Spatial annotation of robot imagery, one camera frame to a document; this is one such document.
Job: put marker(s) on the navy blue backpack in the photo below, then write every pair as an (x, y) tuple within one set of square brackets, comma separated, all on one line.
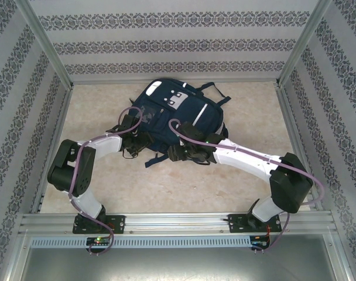
[(189, 111)]

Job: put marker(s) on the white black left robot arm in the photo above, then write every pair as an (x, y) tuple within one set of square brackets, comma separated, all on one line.
[(104, 145)]

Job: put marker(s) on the small control board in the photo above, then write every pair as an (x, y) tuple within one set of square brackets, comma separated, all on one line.
[(260, 240), (99, 240)]

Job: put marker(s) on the grey metal sheet panel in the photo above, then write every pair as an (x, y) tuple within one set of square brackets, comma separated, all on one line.
[(178, 263)]

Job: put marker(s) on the aluminium mounting rail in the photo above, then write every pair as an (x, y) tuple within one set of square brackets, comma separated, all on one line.
[(178, 222)]

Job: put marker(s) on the aluminium table end rail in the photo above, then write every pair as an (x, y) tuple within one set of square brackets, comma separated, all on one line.
[(225, 81)]

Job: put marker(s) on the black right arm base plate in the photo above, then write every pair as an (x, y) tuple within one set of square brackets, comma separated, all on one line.
[(236, 224)]

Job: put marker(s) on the aluminium table side rail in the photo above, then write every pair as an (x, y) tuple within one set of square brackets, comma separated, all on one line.
[(53, 146), (284, 101)]

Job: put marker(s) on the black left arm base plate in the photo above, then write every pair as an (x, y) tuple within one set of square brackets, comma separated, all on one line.
[(118, 224)]

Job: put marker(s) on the aluminium frame post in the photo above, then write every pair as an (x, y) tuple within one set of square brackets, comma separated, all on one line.
[(46, 44), (304, 41)]

